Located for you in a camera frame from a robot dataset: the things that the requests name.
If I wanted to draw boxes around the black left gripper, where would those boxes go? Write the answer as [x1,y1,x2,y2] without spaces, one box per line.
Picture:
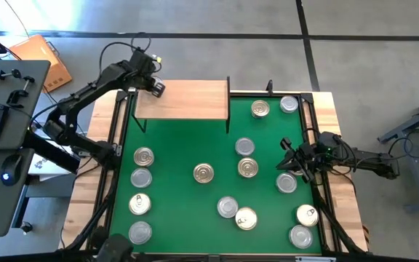
[129,49,167,98]

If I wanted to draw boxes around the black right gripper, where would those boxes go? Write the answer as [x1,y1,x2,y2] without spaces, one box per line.
[275,137,323,184]

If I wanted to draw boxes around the blue-label can with pull tab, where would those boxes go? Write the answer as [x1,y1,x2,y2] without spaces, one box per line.
[128,192,152,216]
[296,204,320,228]
[234,206,258,231]

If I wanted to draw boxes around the wooden shelf with black legs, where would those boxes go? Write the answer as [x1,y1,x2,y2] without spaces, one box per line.
[131,75,232,135]

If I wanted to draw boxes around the green table mat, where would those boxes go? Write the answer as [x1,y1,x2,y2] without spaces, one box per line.
[106,95,322,255]

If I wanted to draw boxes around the black diagonal strut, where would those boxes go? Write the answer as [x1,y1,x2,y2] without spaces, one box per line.
[313,188,365,255]
[62,181,118,254]

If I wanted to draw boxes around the orange box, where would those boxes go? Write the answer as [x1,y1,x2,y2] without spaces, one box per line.
[8,33,73,94]

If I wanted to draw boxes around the black desk support beam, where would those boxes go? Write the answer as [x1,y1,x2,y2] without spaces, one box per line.
[22,129,83,175]

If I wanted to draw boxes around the white printed box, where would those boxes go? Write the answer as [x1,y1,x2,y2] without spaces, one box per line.
[27,152,78,183]

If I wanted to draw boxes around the black C-clamp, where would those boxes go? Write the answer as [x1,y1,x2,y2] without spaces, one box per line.
[5,75,36,109]

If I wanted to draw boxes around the black rounded object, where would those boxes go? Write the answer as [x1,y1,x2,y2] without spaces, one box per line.
[95,232,135,262]

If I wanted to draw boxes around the black mouse with light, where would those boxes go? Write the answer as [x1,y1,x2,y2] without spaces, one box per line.
[0,154,24,188]

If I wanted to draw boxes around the black desk caster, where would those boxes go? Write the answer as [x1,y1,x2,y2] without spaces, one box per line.
[19,221,34,236]

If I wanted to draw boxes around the black aluminium table frame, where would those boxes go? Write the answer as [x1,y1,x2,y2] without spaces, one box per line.
[87,89,341,255]

